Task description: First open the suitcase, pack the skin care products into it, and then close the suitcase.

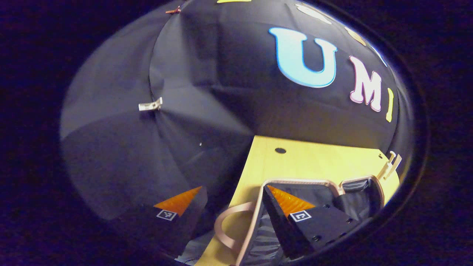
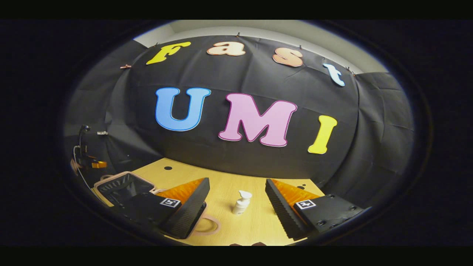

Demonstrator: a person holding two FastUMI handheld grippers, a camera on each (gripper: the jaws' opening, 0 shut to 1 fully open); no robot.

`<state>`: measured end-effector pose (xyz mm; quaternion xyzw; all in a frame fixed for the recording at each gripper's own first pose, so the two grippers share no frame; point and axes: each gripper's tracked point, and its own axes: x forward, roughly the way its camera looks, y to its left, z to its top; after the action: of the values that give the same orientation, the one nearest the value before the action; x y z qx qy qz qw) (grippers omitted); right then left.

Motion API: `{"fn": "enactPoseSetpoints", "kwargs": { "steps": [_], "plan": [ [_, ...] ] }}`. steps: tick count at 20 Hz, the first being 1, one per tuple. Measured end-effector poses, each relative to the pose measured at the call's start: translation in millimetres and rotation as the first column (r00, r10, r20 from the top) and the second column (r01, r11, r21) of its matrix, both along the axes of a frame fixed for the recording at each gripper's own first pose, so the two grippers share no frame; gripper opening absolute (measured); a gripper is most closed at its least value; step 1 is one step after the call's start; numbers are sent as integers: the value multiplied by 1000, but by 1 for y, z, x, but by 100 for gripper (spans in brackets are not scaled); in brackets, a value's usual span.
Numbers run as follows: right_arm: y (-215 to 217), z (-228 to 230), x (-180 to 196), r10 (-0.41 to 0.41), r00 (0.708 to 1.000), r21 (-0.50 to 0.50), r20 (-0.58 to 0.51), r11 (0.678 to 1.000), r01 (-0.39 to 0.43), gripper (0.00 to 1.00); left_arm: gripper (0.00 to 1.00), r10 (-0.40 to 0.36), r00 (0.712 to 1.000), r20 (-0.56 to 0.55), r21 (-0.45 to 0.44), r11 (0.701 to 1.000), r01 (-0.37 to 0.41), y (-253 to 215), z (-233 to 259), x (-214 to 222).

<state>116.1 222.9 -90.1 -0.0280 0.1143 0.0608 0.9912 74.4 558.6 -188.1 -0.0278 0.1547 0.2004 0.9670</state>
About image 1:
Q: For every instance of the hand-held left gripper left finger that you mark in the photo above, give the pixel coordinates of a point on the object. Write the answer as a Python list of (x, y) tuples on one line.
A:
[(184, 229)]

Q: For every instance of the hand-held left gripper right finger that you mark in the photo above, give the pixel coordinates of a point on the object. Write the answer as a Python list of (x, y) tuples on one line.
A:
[(277, 225)]

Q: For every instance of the pink suitcase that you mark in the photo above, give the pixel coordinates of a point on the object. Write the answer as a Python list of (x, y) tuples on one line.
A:
[(354, 201)]

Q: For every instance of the white clip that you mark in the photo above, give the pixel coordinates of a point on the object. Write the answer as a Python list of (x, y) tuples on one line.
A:
[(150, 105)]

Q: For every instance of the black backdrop cloth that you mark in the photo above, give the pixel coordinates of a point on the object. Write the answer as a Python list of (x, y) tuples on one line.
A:
[(207, 92)]

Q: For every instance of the red clip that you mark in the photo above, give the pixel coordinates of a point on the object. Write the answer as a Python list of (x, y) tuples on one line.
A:
[(173, 10)]

